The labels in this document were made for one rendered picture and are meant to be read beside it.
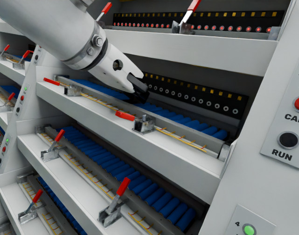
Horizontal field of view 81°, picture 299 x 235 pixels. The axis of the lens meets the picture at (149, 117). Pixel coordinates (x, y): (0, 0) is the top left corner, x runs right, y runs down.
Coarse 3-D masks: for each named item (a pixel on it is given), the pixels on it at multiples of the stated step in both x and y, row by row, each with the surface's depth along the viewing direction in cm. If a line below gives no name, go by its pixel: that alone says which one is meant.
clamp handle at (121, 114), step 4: (116, 112) 27; (120, 112) 27; (120, 116) 27; (124, 116) 27; (128, 116) 28; (132, 116) 29; (144, 116) 32; (132, 120) 29; (136, 120) 30; (140, 120) 31; (144, 120) 33
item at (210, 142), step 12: (84, 96) 47; (96, 96) 47; (108, 96) 45; (120, 108) 41; (132, 108) 39; (156, 120) 35; (168, 120) 34; (180, 132) 32; (192, 132) 31; (204, 144) 29; (216, 144) 28
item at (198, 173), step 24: (48, 72) 58; (72, 72) 65; (48, 96) 52; (96, 120) 39; (120, 120) 37; (240, 120) 39; (120, 144) 34; (144, 144) 30; (168, 144) 30; (168, 168) 28; (192, 168) 25; (216, 168) 25; (192, 192) 26
